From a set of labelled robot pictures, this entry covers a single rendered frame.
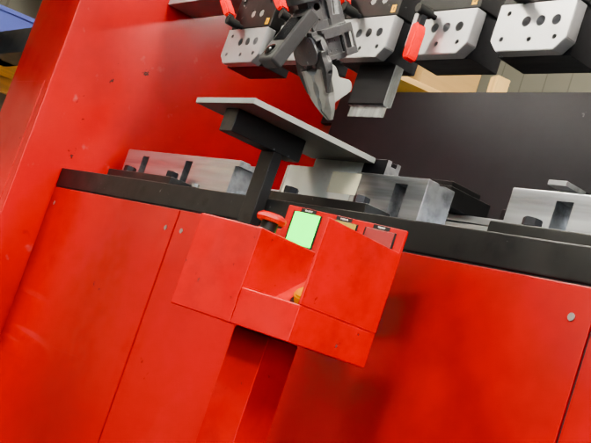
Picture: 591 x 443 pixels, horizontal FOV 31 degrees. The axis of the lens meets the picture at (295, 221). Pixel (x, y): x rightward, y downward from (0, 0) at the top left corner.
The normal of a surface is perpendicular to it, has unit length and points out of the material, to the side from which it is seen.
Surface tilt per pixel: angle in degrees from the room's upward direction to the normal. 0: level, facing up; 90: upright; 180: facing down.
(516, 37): 90
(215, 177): 90
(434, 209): 90
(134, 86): 90
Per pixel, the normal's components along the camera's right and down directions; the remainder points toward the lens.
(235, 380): -0.59, -0.29
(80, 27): 0.58, 0.10
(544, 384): -0.76, -0.33
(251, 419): 0.74, 0.18
